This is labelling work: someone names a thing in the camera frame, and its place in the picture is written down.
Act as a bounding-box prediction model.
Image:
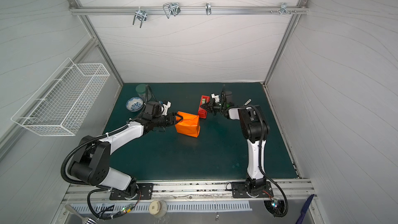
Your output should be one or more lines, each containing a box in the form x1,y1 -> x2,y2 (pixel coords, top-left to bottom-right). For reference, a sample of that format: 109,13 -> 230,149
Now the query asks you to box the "metal u-bolt clamp left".
132,8 -> 147,28

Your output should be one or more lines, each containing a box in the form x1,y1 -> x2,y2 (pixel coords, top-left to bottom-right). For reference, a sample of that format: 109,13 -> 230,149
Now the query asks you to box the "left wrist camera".
144,101 -> 171,117

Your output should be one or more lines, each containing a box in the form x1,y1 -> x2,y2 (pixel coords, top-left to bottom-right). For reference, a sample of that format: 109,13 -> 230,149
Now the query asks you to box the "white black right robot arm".
200,97 -> 269,198

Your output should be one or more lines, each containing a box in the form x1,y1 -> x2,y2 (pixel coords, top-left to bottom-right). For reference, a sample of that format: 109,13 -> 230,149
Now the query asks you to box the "aluminium cross rail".
69,4 -> 309,16

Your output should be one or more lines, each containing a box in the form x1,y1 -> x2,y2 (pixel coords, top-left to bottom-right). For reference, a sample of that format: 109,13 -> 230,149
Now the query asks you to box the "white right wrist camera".
211,93 -> 220,103

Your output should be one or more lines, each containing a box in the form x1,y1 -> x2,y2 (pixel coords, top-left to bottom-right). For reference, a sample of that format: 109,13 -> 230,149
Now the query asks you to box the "white wire basket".
11,58 -> 110,136

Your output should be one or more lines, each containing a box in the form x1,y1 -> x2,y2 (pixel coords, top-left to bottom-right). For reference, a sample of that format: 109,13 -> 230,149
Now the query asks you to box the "round white puck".
148,200 -> 168,218

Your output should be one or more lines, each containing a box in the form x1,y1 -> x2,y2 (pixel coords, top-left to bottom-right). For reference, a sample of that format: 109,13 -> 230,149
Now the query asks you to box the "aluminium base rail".
62,178 -> 316,203

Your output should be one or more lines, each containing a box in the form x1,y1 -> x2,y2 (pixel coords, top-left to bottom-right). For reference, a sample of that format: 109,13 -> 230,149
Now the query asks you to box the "metal ring clamp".
205,3 -> 211,16

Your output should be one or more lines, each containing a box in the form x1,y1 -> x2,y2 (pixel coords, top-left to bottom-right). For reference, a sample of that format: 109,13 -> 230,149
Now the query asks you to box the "green lidded glass jar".
135,84 -> 152,102

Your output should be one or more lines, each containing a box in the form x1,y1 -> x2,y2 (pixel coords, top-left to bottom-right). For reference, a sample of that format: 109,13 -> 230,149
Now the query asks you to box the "metal u-bolt clamp middle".
163,2 -> 181,19

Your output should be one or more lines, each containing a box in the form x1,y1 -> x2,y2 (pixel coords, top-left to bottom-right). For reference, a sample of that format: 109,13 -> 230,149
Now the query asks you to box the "metal bracket clamp right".
269,3 -> 297,16

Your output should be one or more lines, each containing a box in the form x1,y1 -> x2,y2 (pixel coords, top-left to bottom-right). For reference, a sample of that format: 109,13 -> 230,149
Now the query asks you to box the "red tape dispenser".
198,95 -> 210,119

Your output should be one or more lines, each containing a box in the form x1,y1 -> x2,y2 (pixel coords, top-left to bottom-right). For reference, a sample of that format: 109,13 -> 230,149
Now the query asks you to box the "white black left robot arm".
61,113 -> 183,199

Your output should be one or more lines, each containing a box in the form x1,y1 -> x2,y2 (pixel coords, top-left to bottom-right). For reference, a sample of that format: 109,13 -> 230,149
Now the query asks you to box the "orange wrapping paper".
175,112 -> 200,138

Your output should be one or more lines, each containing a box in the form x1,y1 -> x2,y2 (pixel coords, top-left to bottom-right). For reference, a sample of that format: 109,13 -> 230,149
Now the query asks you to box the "blue handled tool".
295,194 -> 315,224

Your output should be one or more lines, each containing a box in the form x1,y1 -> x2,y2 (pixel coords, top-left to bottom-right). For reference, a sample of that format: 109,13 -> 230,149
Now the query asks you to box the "blue white ceramic bowl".
125,96 -> 144,112

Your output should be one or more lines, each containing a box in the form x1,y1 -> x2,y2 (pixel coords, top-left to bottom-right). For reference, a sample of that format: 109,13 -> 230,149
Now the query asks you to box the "metal u-bolt clamp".
132,8 -> 147,28
163,2 -> 181,19

